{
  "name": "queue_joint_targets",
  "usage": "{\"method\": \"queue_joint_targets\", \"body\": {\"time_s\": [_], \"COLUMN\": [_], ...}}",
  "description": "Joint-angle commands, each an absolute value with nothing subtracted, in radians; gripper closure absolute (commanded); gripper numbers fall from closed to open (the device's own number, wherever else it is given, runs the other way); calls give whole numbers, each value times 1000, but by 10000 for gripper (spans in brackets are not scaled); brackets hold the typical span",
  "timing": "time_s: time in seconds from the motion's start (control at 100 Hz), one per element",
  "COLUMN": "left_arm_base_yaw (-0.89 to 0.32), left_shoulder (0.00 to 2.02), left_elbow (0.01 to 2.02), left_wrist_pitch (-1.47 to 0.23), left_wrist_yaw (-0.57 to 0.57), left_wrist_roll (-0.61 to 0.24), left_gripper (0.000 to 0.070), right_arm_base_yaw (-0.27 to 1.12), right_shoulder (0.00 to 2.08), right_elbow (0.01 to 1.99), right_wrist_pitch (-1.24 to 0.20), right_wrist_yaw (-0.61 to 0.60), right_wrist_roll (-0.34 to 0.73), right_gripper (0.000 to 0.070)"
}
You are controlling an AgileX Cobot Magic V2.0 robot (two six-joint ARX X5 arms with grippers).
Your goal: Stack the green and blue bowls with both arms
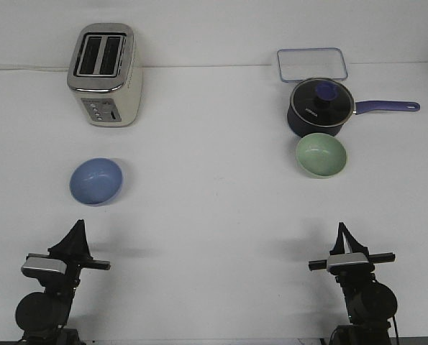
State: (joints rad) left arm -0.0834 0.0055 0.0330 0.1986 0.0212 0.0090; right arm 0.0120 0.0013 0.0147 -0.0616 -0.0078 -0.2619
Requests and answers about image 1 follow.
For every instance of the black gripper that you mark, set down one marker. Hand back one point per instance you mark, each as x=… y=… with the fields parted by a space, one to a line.
x=355 y=274
x=73 y=250

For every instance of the blue bowl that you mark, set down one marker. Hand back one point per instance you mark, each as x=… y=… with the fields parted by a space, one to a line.
x=96 y=181

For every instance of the green bowl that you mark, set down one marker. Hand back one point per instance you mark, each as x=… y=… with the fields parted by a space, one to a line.
x=321 y=155

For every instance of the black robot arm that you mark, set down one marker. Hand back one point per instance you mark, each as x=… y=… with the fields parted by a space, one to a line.
x=371 y=306
x=43 y=316

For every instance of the dark blue saucepan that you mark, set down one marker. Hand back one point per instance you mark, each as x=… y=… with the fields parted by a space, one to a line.
x=301 y=128

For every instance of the glass pot lid blue knob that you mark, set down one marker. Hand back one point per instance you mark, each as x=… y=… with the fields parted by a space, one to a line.
x=322 y=102

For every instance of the silver cream two-slot toaster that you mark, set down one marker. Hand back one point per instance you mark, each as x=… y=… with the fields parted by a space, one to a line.
x=105 y=74

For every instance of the clear blue-rimmed container lid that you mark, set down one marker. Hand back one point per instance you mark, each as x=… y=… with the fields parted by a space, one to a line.
x=295 y=65

